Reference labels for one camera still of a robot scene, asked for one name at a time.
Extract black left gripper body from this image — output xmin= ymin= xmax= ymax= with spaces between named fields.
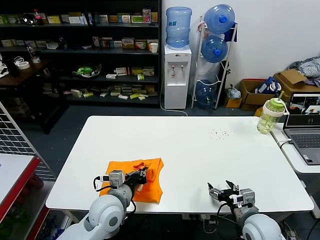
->
xmin=124 ymin=169 xmax=145 ymax=188

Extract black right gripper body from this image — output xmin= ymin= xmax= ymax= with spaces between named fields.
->
xmin=216 ymin=188 xmax=242 ymax=209

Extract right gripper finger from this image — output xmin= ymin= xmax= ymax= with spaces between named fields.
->
xmin=225 ymin=179 xmax=240 ymax=195
xmin=207 ymin=182 xmax=225 ymax=201

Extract orange t-shirt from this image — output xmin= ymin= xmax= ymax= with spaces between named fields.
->
xmin=98 ymin=157 xmax=165 ymax=205

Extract pile of grey blue clothes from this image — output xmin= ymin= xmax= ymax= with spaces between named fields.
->
xmin=286 ymin=56 xmax=320 ymax=87

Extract scattered dark crumbs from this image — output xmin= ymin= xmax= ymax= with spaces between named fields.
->
xmin=211 ymin=128 xmax=231 ymax=140

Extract white side table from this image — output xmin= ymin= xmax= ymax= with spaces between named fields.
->
xmin=269 ymin=122 xmax=320 ymax=218

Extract clear bottle with green lid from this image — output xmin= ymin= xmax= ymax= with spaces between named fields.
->
xmin=256 ymin=91 xmax=290 ymax=136

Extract small yellow cardboard box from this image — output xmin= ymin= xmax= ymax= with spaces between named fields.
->
xmin=224 ymin=88 xmax=243 ymax=109

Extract grey open laptop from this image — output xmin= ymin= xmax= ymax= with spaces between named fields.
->
xmin=282 ymin=92 xmax=320 ymax=166

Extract open cardboard box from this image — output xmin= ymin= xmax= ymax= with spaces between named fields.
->
xmin=239 ymin=79 xmax=279 ymax=112

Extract grey plastic bag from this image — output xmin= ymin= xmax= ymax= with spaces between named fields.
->
xmin=225 ymin=84 xmax=242 ymax=100

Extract white water dispenser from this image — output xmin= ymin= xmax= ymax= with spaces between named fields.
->
xmin=164 ymin=44 xmax=193 ymax=110

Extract blue water jug without cap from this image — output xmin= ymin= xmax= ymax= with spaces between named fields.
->
xmin=195 ymin=79 xmax=218 ymax=110

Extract black folded stand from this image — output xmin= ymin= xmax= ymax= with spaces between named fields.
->
xmin=219 ymin=59 xmax=231 ymax=91

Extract green item in plastic bag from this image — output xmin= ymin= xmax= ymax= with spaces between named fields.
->
xmin=72 ymin=63 xmax=103 ymax=80

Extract black metal shelving unit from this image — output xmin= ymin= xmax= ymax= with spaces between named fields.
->
xmin=0 ymin=0 xmax=163 ymax=110

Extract white table with red edge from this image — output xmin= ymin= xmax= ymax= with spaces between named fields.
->
xmin=0 ymin=152 xmax=51 ymax=240

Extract large brown cardboard box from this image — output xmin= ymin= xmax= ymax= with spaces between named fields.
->
xmin=272 ymin=69 xmax=320 ymax=103

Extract yellow label medicine box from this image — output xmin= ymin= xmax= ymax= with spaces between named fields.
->
xmin=122 ymin=38 xmax=136 ymax=49

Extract blue water jug with cap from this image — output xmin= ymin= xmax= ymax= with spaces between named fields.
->
xmin=203 ymin=4 xmax=236 ymax=35
xmin=201 ymin=35 xmax=229 ymax=64

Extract upright blue water jug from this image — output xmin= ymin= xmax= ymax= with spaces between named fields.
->
xmin=165 ymin=7 xmax=193 ymax=50

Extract brown wooden desk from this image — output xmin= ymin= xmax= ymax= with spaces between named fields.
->
xmin=0 ymin=59 xmax=51 ymax=87

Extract teal medicine box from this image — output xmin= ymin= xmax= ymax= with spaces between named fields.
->
xmin=117 ymin=14 xmax=132 ymax=25

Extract pink hanging rag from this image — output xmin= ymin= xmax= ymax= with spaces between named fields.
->
xmin=196 ymin=22 xmax=210 ymax=38

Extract pink floral tall box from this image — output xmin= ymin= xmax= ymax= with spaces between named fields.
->
xmin=142 ymin=9 xmax=152 ymax=25

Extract white tape roll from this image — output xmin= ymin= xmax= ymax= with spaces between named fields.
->
xmin=14 ymin=56 xmax=31 ymax=71

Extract black tumbler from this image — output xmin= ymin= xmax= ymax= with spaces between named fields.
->
xmin=5 ymin=58 xmax=22 ymax=78

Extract clear purple plastic bottle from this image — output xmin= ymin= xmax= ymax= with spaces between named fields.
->
xmin=25 ymin=42 xmax=37 ymax=61

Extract cola bottle with red cap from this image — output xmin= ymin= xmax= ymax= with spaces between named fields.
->
xmin=33 ymin=9 xmax=44 ymax=27

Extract shiny dark glass bowl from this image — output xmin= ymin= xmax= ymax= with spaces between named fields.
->
xmin=21 ymin=13 xmax=39 ymax=27

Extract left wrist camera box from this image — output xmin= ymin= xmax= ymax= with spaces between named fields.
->
xmin=107 ymin=170 xmax=125 ymax=188

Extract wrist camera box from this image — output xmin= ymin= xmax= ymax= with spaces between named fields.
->
xmin=107 ymin=170 xmax=125 ymax=188
xmin=229 ymin=188 xmax=257 ymax=208

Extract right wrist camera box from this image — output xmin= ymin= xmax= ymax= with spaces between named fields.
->
xmin=229 ymin=188 xmax=257 ymax=208

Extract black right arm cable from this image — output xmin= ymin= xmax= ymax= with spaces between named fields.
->
xmin=216 ymin=202 xmax=236 ymax=226

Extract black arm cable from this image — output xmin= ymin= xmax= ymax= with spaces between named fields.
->
xmin=93 ymin=175 xmax=111 ymax=193
xmin=216 ymin=202 xmax=236 ymax=226

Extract white cable under table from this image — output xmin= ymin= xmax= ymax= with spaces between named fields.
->
xmin=202 ymin=217 xmax=219 ymax=235

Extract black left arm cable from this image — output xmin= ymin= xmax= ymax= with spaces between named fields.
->
xmin=93 ymin=175 xmax=111 ymax=193

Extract white dispenser cord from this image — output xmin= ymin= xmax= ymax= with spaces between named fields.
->
xmin=160 ymin=79 xmax=189 ymax=117

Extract blue bag with white handles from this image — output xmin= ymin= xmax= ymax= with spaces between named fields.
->
xmin=255 ymin=76 xmax=283 ymax=95

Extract white wire grid panel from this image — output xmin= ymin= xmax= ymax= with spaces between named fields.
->
xmin=0 ymin=101 xmax=55 ymax=181

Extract white wire jug rack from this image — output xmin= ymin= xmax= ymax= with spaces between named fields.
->
xmin=191 ymin=16 xmax=239 ymax=111

